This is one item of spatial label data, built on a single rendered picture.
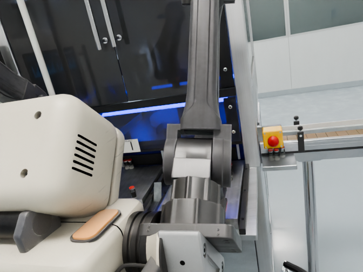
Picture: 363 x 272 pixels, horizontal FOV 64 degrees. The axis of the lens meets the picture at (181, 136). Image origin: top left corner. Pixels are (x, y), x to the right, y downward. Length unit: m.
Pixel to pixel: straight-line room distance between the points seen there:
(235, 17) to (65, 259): 0.91
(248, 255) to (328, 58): 4.77
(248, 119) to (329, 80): 4.84
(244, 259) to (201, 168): 1.11
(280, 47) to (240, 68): 4.64
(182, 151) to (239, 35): 0.70
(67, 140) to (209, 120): 0.21
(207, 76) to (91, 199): 0.25
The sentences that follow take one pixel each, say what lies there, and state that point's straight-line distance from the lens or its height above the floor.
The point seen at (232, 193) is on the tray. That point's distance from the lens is 1.05.
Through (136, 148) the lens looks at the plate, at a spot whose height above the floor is 1.01.
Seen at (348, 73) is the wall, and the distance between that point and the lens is 5.96.
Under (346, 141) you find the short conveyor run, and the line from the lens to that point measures 1.32.
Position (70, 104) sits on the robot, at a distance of 0.38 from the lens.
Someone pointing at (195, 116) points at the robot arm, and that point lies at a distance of 0.45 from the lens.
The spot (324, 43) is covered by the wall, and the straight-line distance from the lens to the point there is 5.80.
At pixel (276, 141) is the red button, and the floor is 1.00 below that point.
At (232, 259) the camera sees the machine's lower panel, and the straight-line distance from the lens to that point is 1.49.
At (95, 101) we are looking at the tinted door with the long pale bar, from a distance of 1.29.
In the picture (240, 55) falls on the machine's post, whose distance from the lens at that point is 1.08.
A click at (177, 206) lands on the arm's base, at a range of 0.38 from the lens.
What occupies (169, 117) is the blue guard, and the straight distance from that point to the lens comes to 1.17.
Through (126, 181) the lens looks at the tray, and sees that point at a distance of 1.30.
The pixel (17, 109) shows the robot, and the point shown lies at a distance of 0.42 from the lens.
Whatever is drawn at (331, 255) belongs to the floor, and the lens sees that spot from 2.13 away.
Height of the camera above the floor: 1.43
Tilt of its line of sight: 19 degrees down
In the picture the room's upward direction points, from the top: 11 degrees counter-clockwise
